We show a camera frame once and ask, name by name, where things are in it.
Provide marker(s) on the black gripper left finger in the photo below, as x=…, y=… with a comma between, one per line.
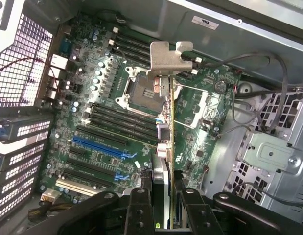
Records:
x=139, y=213

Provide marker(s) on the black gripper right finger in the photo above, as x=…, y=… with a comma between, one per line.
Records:
x=200, y=213

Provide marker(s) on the long black expansion slot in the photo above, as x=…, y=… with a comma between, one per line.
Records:
x=90, y=167
x=85, y=178
x=102, y=135

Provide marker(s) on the green motherboard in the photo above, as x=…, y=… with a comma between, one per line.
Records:
x=190, y=147

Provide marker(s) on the white PCI expansion slot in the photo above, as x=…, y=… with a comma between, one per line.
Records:
x=75, y=187

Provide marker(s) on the blue expansion slot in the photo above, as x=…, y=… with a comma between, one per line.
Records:
x=97, y=146

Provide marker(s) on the silver disk bay cage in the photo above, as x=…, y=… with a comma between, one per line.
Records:
x=271, y=151

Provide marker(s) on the CPU socket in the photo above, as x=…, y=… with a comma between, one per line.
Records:
x=144, y=98

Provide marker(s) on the coin cell battery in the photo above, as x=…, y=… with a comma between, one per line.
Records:
x=219, y=86

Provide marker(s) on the black open PC case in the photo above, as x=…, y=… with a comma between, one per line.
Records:
x=178, y=19

